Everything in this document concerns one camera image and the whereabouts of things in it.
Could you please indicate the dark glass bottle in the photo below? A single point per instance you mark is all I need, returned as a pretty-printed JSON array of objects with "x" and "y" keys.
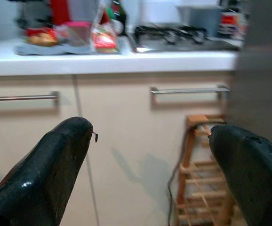
[{"x": 123, "y": 21}]

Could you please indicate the grey pot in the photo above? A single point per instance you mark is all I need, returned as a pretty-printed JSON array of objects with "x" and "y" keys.
[{"x": 202, "y": 18}]

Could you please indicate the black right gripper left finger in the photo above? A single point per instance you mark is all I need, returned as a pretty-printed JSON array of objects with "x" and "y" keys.
[{"x": 39, "y": 179}]

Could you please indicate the wooden slatted rack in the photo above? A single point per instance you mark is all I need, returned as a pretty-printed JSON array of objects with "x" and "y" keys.
[{"x": 194, "y": 119}]

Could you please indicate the steel gas stove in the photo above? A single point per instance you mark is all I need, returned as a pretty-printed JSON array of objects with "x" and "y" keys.
[{"x": 185, "y": 44}]

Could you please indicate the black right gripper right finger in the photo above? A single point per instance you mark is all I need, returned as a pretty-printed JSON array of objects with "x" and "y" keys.
[{"x": 253, "y": 179}]

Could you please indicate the clear red snack bag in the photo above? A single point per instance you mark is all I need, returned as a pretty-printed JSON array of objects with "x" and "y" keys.
[{"x": 104, "y": 41}]

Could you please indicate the red kitchen appliance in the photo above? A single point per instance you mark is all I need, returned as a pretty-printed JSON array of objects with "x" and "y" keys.
[{"x": 58, "y": 11}]

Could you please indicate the beige cabinet door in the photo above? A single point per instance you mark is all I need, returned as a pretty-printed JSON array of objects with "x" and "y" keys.
[
  {"x": 32, "y": 82},
  {"x": 126, "y": 117}
]

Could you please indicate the grey dish mat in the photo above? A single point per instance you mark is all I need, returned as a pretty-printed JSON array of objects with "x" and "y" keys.
[{"x": 67, "y": 50}]

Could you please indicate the red white box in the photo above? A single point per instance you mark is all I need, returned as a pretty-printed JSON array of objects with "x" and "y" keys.
[{"x": 231, "y": 21}]

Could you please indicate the grey small fridge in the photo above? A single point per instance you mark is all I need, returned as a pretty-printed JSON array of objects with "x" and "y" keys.
[{"x": 263, "y": 70}]

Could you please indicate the red food package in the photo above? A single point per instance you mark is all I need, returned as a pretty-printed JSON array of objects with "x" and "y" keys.
[{"x": 42, "y": 38}]

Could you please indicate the pink-lidded clear container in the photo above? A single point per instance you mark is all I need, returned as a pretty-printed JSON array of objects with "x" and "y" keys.
[{"x": 78, "y": 33}]

